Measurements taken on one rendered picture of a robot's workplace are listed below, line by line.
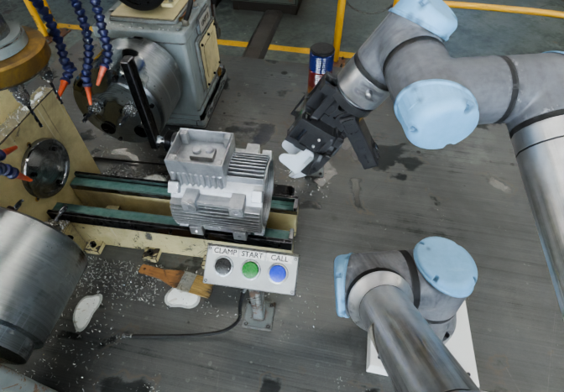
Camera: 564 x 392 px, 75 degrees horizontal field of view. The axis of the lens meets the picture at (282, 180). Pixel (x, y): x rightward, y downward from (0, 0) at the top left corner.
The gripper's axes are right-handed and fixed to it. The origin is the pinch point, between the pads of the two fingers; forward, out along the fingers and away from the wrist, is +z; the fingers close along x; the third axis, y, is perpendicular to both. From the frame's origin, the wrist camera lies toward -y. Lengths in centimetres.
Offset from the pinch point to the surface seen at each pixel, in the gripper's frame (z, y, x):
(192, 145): 16.0, 18.6, -9.1
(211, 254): 14.7, 7.5, 14.2
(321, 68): -2.8, -0.4, -33.4
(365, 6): 81, -82, -353
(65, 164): 46, 45, -11
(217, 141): 13.1, 14.2, -10.9
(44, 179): 44, 46, -4
